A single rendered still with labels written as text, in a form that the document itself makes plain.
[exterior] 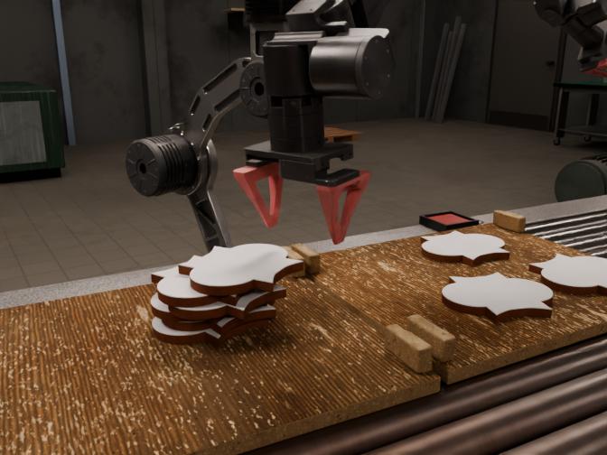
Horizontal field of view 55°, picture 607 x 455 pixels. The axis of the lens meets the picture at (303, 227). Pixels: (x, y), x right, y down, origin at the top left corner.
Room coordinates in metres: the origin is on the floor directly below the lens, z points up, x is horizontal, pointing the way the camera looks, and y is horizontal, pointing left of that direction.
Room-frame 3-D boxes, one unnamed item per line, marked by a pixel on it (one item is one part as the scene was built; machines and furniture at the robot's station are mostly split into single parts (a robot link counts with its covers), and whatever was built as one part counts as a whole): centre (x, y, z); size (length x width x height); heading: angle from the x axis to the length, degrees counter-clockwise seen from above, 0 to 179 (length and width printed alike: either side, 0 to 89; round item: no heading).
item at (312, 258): (0.77, 0.00, 0.95); 0.06 x 0.02 x 0.03; 28
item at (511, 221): (0.95, -0.35, 0.95); 0.06 x 0.02 x 0.03; 28
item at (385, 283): (0.74, -0.24, 0.93); 0.41 x 0.35 x 0.02; 118
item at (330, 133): (8.20, -0.15, 0.05); 1.16 x 0.80 x 0.11; 124
